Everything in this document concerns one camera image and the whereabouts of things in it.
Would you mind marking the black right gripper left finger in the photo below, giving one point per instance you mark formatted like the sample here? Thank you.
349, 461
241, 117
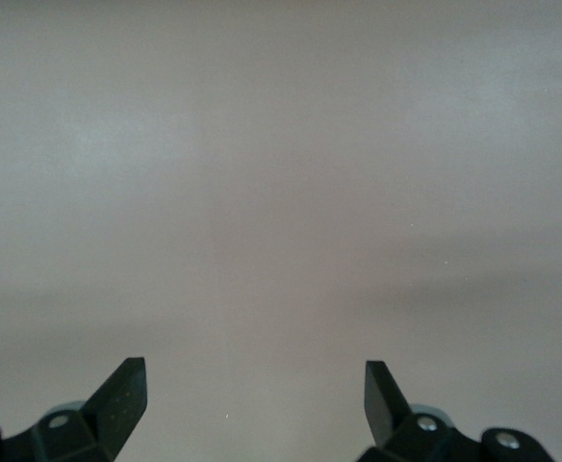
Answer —
112, 409

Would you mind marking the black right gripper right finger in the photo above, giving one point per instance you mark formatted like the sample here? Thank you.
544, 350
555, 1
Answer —
387, 409

